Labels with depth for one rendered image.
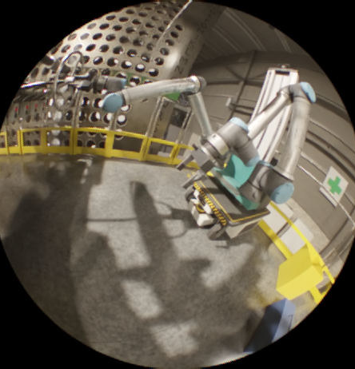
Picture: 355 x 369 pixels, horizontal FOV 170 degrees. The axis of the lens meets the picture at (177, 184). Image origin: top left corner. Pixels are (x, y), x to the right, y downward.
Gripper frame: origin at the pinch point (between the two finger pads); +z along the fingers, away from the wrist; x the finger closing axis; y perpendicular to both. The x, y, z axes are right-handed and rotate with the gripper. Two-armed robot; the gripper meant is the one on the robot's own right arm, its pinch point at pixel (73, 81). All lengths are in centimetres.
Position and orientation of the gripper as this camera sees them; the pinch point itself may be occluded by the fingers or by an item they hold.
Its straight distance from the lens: 87.6
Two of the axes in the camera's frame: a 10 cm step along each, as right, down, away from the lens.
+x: -0.2, 10.0, -0.4
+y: 5.5, -0.2, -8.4
